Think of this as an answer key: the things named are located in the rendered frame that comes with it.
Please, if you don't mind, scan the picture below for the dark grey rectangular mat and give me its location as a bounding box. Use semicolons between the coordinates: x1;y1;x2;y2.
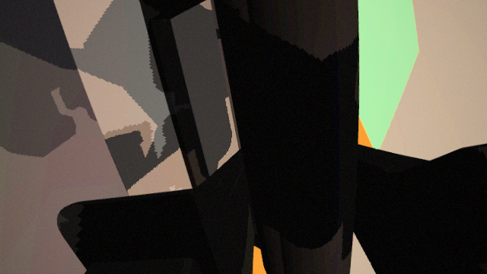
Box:
0;0;129;274

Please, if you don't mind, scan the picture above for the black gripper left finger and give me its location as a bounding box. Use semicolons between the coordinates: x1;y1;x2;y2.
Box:
57;149;255;274

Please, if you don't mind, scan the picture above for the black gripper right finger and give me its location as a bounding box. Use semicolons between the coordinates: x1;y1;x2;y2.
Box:
354;144;487;274

